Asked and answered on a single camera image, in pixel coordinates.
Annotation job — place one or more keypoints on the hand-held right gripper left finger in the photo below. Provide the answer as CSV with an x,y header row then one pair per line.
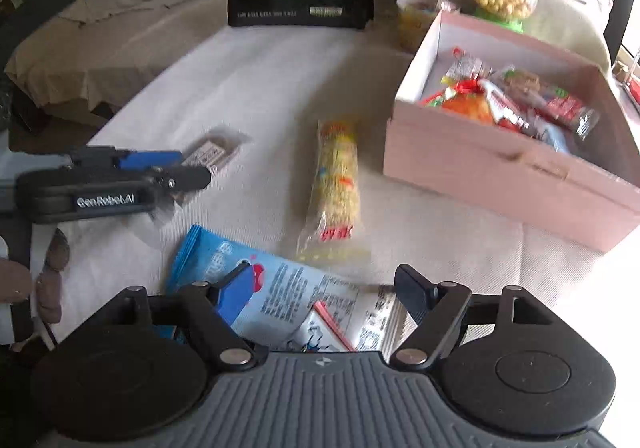
x,y
237,295

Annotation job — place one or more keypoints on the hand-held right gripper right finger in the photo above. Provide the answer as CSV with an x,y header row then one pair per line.
x,y
415,293

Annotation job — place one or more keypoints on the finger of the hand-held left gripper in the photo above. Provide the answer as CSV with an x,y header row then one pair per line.
x,y
145,160
185,177

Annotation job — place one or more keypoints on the brown bar clear packet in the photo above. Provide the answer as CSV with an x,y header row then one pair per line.
x,y
220,147

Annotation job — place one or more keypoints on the blue snack packet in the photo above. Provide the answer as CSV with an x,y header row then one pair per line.
x,y
300,298

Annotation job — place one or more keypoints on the pink cardboard box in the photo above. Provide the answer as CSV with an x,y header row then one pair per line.
x,y
475,167

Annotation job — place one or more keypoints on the red snack packet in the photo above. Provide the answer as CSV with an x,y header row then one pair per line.
x,y
460,107

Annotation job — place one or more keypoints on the red white strip packet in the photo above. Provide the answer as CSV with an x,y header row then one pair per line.
x,y
505,110

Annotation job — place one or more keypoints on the pale blue small packet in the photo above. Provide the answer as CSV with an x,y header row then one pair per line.
x,y
552,137

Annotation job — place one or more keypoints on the white rice cracker packet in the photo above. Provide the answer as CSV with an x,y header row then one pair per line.
x,y
462,65

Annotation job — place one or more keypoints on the red dried fruit packet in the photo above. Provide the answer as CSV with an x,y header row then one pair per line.
x,y
550,100

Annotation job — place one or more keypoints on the person's left hand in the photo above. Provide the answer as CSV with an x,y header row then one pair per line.
x,y
52,273

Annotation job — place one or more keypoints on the beige cloth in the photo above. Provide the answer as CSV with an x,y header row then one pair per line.
x,y
125,27

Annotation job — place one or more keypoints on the long yellow snack pack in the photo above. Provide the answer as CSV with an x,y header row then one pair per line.
x,y
337,177

